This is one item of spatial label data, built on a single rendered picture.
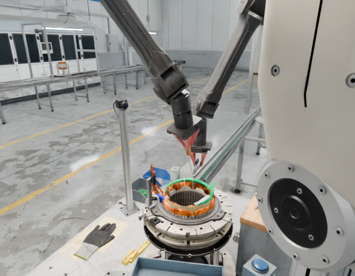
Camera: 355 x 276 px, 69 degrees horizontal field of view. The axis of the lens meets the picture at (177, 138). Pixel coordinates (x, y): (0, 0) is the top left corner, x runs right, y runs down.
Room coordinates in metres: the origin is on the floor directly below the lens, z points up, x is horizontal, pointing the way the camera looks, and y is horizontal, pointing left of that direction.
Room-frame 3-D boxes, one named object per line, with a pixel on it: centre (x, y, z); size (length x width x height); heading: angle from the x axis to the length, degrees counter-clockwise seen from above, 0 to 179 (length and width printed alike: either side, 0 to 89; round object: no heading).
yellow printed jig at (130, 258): (0.90, 0.16, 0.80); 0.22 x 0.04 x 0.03; 146
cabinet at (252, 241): (0.79, -0.36, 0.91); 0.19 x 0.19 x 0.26; 58
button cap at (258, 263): (0.57, -0.24, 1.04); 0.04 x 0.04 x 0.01
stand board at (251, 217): (0.79, -0.36, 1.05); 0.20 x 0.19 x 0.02; 148
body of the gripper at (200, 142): (0.96, -0.09, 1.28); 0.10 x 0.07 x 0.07; 75
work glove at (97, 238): (0.96, 0.37, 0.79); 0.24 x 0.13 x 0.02; 153
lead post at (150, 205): (0.77, 0.09, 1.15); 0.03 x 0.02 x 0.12; 139
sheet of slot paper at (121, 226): (0.97, 0.38, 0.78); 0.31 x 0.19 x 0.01; 153
